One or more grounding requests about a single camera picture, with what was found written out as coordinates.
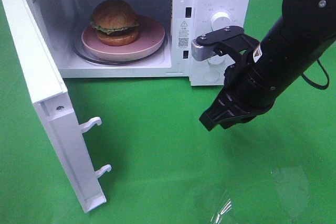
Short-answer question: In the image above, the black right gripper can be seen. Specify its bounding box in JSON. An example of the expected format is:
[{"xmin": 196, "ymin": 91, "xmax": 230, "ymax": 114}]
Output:
[{"xmin": 199, "ymin": 48, "xmax": 276, "ymax": 131}]

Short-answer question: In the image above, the round door release button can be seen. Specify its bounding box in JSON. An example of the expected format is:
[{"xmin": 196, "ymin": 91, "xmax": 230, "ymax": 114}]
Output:
[{"xmin": 204, "ymin": 70, "xmax": 219, "ymax": 83}]

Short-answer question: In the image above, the white microwave knob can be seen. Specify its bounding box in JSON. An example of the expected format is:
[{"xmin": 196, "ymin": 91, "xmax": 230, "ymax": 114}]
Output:
[
  {"xmin": 207, "ymin": 54, "xmax": 228, "ymax": 65},
  {"xmin": 211, "ymin": 11, "xmax": 231, "ymax": 30}
]

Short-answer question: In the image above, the pink plate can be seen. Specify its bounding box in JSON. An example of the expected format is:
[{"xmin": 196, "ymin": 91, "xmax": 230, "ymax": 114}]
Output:
[{"xmin": 81, "ymin": 15, "xmax": 165, "ymax": 63}]

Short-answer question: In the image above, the burger with lettuce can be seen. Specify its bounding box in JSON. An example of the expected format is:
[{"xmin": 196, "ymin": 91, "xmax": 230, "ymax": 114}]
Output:
[{"xmin": 90, "ymin": 0, "xmax": 139, "ymax": 46}]

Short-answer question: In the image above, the white microwave door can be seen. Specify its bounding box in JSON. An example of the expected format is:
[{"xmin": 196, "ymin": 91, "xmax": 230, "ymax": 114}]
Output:
[{"xmin": 2, "ymin": 0, "xmax": 111, "ymax": 212}]

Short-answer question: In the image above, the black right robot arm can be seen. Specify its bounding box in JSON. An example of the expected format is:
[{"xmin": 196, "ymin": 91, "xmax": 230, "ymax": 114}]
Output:
[{"xmin": 192, "ymin": 0, "xmax": 335, "ymax": 130}]

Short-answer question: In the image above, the green table mat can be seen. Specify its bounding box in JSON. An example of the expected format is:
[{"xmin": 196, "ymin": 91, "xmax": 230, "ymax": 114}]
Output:
[{"xmin": 1, "ymin": 13, "xmax": 335, "ymax": 223}]

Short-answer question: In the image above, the glass microwave turntable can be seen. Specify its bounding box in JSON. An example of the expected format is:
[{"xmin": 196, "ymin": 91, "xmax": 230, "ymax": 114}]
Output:
[{"xmin": 72, "ymin": 33, "xmax": 170, "ymax": 67}]

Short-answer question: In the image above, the white microwave oven body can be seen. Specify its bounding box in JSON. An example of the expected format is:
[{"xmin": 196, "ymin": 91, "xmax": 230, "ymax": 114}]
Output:
[{"xmin": 28, "ymin": 0, "xmax": 249, "ymax": 86}]

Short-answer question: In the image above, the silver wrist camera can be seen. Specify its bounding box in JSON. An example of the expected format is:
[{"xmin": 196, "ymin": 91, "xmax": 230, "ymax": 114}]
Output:
[{"xmin": 191, "ymin": 26, "xmax": 259, "ymax": 62}]

